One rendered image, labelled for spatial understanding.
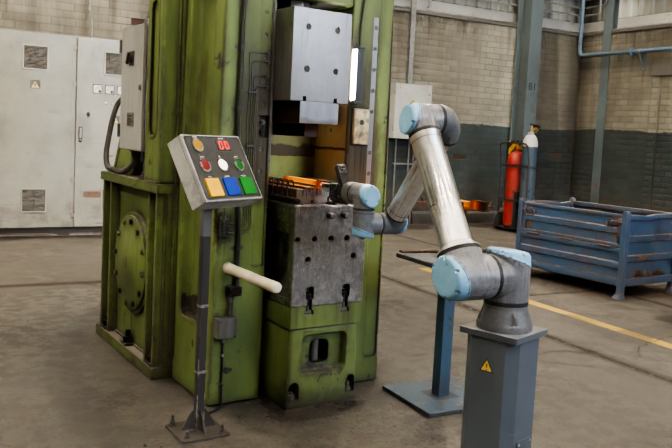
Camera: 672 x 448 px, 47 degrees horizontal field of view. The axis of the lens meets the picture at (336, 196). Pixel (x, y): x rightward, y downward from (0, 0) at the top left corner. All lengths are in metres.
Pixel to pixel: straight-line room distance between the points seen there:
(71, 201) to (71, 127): 0.78
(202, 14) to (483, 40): 8.22
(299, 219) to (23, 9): 6.26
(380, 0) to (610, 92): 8.83
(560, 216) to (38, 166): 5.18
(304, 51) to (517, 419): 1.73
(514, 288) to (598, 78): 10.07
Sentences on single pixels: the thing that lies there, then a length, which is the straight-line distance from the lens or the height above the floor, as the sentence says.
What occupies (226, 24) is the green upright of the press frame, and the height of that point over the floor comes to 1.67.
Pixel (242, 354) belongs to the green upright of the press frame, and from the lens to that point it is 3.54.
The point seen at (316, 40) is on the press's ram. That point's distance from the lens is 3.40.
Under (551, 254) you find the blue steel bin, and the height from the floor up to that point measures 0.25.
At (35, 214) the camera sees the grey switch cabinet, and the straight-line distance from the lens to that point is 8.49.
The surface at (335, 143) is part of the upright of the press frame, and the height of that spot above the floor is 1.18.
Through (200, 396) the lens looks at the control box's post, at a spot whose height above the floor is 0.15.
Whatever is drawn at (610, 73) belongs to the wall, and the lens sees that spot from 12.41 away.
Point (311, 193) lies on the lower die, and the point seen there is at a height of 0.96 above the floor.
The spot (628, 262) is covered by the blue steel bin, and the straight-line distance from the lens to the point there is 6.73.
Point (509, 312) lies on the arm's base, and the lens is 2.64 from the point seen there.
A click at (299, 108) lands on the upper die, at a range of 3.35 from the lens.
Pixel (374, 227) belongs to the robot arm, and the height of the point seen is 0.86.
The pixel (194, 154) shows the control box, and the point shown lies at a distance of 2.92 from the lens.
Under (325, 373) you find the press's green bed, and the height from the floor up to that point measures 0.15.
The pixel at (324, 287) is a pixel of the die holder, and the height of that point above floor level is 0.55.
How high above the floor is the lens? 1.24
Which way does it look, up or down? 5 degrees down
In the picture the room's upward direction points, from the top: 3 degrees clockwise
